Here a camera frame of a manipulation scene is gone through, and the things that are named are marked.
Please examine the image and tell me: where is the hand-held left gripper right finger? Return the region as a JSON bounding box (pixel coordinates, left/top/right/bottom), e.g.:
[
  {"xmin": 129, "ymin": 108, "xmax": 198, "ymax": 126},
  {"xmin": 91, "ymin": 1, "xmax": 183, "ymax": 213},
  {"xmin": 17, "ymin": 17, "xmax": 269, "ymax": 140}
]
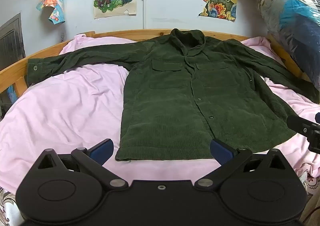
[{"xmin": 195, "ymin": 138, "xmax": 287, "ymax": 190}]

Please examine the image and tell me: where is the dark green corduroy shirt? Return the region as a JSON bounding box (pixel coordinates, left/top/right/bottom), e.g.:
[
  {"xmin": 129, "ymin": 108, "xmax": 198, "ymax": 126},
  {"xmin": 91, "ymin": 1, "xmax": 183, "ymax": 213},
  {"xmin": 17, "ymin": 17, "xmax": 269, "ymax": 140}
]
[{"xmin": 26, "ymin": 28, "xmax": 320, "ymax": 163}]

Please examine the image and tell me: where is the dark grey wall panel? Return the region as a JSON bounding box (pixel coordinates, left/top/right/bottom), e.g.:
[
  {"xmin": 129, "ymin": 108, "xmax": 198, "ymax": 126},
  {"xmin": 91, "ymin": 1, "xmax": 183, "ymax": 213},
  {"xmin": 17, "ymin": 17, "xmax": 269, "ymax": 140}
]
[{"xmin": 0, "ymin": 13, "xmax": 25, "ymax": 71}]

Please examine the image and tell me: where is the wooden bed frame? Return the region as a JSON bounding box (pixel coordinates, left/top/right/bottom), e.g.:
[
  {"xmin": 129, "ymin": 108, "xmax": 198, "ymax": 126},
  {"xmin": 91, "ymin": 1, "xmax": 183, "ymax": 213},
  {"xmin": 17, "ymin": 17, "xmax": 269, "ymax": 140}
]
[{"xmin": 0, "ymin": 28, "xmax": 312, "ymax": 99}]

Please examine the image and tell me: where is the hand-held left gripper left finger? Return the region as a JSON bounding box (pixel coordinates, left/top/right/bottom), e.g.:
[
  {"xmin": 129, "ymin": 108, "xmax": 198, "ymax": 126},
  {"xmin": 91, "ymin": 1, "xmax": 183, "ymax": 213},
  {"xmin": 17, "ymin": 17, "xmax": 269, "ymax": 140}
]
[{"xmin": 37, "ymin": 138, "xmax": 128, "ymax": 190}]

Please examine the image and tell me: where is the clear plastic bag of clothes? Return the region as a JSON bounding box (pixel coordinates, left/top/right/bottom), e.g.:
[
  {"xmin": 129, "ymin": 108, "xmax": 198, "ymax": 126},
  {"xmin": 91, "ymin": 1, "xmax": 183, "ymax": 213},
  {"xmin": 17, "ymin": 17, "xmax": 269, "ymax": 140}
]
[{"xmin": 232, "ymin": 0, "xmax": 320, "ymax": 89}]

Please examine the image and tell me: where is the pink bed sheet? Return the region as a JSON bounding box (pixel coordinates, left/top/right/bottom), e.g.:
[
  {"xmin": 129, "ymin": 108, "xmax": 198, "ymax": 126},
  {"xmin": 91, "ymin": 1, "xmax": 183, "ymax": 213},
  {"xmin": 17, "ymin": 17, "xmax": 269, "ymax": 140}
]
[{"xmin": 0, "ymin": 34, "xmax": 320, "ymax": 194}]

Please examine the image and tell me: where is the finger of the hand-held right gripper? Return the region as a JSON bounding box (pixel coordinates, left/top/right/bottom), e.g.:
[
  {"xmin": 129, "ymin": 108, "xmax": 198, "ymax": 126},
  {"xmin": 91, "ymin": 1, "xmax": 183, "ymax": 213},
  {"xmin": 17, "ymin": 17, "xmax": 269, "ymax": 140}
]
[{"xmin": 287, "ymin": 115, "xmax": 320, "ymax": 153}]

